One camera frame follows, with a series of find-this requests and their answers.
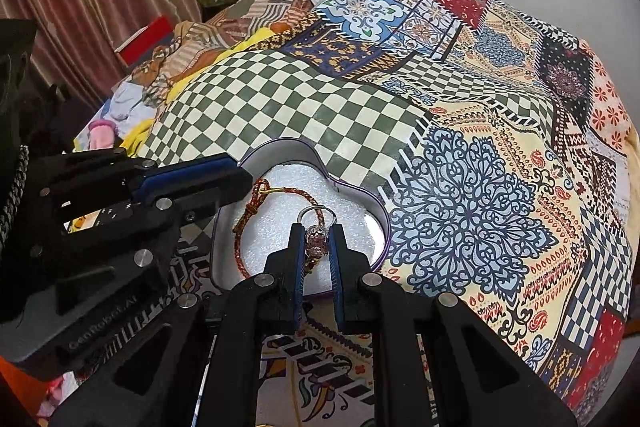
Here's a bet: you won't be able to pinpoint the orange sleeve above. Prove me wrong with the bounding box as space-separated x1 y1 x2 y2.
0 359 50 421

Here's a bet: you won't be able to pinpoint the red white box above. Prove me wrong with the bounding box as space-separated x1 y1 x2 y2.
114 15 174 67

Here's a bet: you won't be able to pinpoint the striped brown orange blanket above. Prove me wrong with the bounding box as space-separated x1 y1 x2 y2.
130 0 318 108

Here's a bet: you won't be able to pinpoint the heart-shaped jewelry tin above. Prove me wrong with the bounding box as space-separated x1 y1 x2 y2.
210 139 390 291

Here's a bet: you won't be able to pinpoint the black white braided cord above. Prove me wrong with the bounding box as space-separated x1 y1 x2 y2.
0 144 32 253

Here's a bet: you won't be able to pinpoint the pink cloth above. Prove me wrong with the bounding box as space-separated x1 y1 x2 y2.
89 119 116 150

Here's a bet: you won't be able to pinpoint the light blue white clothes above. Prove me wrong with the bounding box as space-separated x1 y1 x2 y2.
99 80 156 139

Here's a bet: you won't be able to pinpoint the patchwork patterned bedspread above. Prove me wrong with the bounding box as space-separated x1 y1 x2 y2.
141 0 639 425

